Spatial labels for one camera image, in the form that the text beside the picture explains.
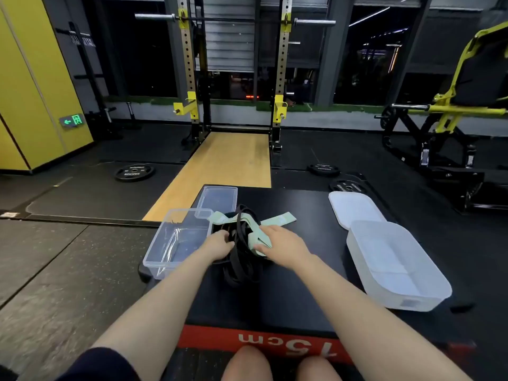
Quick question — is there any person's right hand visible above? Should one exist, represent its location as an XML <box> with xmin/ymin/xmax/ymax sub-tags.
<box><xmin>253</xmin><ymin>225</ymin><xmax>314</xmax><ymax>271</ymax></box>

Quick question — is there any person's left hand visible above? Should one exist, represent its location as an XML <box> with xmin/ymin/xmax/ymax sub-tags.
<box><xmin>200</xmin><ymin>230</ymin><xmax>235</xmax><ymax>263</ymax></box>

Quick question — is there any tangle of black resistance bands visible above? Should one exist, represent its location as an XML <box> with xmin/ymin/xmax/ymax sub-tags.
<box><xmin>211</xmin><ymin>204</ymin><xmax>275</xmax><ymax>288</ymax></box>

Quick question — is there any clear plastic container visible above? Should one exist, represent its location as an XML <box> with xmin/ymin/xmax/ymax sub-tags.
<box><xmin>142</xmin><ymin>208</ymin><xmax>215</xmax><ymax>280</ymax></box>

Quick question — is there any white plastic bin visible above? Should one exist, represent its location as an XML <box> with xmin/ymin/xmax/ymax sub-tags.
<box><xmin>346</xmin><ymin>220</ymin><xmax>453</xmax><ymax>313</ymax></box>

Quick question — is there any person's left forearm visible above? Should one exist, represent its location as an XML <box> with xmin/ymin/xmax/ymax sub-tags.
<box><xmin>90</xmin><ymin>249</ymin><xmax>223</xmax><ymax>381</ymax></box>

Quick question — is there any person's right forearm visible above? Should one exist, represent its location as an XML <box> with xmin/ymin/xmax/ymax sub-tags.
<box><xmin>295</xmin><ymin>253</ymin><xmax>473</xmax><ymax>381</ymax></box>

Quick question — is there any person's left leg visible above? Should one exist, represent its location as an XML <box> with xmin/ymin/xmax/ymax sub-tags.
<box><xmin>221</xmin><ymin>346</ymin><xmax>275</xmax><ymax>381</ymax></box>

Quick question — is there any person's leg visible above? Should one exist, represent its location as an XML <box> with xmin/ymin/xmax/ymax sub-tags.
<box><xmin>221</xmin><ymin>346</ymin><xmax>275</xmax><ymax>381</ymax></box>
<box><xmin>295</xmin><ymin>355</ymin><xmax>344</xmax><ymax>381</ymax></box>

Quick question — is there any person's right leg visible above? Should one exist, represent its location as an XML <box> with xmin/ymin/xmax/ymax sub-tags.
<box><xmin>295</xmin><ymin>355</ymin><xmax>344</xmax><ymax>381</ymax></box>

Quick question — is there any clear plastic lid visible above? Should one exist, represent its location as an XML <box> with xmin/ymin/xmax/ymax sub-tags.
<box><xmin>195</xmin><ymin>186</ymin><xmax>239</xmax><ymax>219</ymax></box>

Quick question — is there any black plyo platform red side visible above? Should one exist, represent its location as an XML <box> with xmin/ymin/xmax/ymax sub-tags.
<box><xmin>139</xmin><ymin>184</ymin><xmax>477</xmax><ymax>366</ymax></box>

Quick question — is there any white plastic lid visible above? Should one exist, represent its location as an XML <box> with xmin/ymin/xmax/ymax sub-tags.
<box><xmin>328</xmin><ymin>190</ymin><xmax>388</xmax><ymax>231</ymax></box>

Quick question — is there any wooden lifting platform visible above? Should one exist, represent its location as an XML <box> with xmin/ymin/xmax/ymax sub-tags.
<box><xmin>142</xmin><ymin>132</ymin><xmax>273</xmax><ymax>223</ymax></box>

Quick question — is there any black weight plate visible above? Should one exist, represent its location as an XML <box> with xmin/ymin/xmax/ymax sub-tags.
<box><xmin>329</xmin><ymin>179</ymin><xmax>368</xmax><ymax>195</ymax></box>
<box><xmin>307</xmin><ymin>164</ymin><xmax>341</xmax><ymax>178</ymax></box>
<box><xmin>114</xmin><ymin>164</ymin><xmax>156</xmax><ymax>183</ymax></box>

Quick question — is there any black upright bar holder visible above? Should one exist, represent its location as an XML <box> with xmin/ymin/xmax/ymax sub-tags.
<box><xmin>126</xmin><ymin>101</ymin><xmax>142</xmax><ymax>130</ymax></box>

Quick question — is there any dark navy shirt sleeve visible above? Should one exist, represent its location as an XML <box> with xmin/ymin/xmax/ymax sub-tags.
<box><xmin>55</xmin><ymin>347</ymin><xmax>142</xmax><ymax>381</ymax></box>

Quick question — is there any yellow black squat rack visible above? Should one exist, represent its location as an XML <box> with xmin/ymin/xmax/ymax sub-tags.
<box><xmin>165</xmin><ymin>0</ymin><xmax>302</xmax><ymax>153</ymax></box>

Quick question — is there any green exit sign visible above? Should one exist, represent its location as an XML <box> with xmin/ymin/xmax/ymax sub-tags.
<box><xmin>59</xmin><ymin>113</ymin><xmax>86</xmax><ymax>130</ymax></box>

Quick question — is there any grey window blind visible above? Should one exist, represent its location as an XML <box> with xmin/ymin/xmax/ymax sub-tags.
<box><xmin>194</xmin><ymin>0</ymin><xmax>257</xmax><ymax>73</ymax></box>

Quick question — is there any yellow black exercise machine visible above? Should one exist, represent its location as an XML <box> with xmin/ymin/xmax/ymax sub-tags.
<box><xmin>375</xmin><ymin>21</ymin><xmax>508</xmax><ymax>215</ymax></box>

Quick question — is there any silver barbell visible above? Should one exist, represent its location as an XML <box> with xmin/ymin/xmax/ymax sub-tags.
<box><xmin>134</xmin><ymin>13</ymin><xmax>337</xmax><ymax>28</ymax></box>

